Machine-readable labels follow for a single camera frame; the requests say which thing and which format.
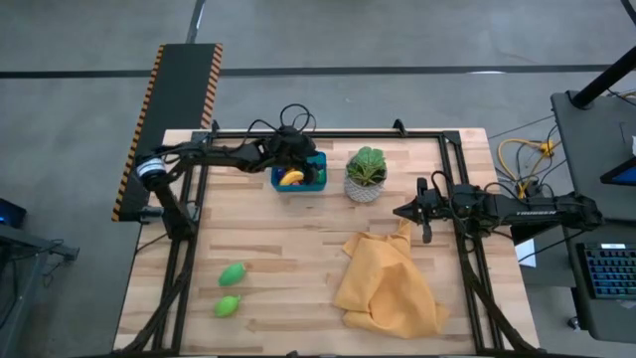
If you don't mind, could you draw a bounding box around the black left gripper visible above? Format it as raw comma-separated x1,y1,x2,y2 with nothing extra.
265,126,322,184

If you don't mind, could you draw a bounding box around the white paper sheet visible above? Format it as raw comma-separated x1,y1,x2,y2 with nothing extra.
515,238,538,269

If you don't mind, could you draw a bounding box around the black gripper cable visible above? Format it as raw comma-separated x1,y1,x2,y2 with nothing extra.
429,169,456,198
246,102,318,150

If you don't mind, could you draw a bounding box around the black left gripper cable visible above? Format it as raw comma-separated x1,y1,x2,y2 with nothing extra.
246,102,318,150

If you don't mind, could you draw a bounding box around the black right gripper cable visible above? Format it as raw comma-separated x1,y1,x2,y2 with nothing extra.
429,169,456,198

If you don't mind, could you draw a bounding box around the orange waffle cloth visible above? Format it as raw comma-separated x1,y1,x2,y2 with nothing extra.
332,217,451,340

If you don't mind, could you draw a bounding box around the teal plastic tupperware container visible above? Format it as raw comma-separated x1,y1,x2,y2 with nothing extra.
270,150,329,193

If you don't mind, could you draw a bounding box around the grey metal stand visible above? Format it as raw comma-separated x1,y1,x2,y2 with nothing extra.
0,223,80,358

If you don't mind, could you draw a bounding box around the potted succulent in patterned pot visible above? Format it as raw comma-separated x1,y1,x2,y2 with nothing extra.
344,145,389,204

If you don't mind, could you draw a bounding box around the dark device with blue light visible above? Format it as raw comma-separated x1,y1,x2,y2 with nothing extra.
0,197,28,230

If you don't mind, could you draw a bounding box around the black hazard-striped floor mat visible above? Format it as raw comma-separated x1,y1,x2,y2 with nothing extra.
111,43,224,223

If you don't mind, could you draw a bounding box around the yellow floor cable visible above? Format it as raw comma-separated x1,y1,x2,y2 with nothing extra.
497,137,557,203

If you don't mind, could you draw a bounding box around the dark tablet with blue screen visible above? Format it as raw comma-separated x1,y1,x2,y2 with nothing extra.
599,156,636,188

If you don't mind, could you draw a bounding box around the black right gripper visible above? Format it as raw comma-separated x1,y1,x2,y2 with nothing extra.
392,177,448,245

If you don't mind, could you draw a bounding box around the grey cart top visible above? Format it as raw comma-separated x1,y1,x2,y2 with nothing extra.
550,90,636,223

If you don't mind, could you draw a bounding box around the large yellow toy banana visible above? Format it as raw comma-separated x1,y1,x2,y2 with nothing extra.
278,169,306,187

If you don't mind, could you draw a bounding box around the grey keyboard desk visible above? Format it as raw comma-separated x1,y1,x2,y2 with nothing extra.
560,218,636,345

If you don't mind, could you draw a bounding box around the backlit computer keyboard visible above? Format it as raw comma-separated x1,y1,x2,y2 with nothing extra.
575,242,636,300

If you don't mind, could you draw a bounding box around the black diagonal pole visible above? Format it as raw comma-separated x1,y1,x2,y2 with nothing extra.
569,45,636,109

